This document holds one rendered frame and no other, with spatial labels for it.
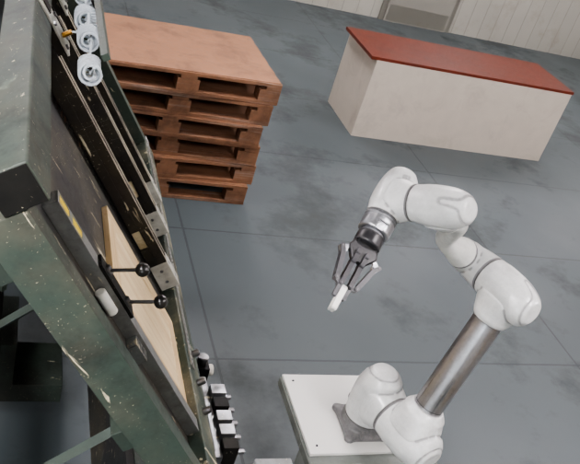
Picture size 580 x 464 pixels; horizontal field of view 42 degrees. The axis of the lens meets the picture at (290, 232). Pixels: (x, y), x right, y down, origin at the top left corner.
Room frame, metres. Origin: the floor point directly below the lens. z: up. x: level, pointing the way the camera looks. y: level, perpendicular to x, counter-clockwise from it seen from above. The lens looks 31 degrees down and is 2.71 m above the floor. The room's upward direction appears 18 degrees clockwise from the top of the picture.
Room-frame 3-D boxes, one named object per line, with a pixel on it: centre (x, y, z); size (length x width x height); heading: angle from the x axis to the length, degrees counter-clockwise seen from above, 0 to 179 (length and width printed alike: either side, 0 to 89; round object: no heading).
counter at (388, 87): (7.24, -1.04, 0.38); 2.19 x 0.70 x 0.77; 115
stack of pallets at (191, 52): (4.80, 1.11, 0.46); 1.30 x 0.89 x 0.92; 116
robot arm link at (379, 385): (2.09, -0.48, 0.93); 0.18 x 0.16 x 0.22; 42
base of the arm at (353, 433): (2.12, -0.46, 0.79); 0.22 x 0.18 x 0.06; 25
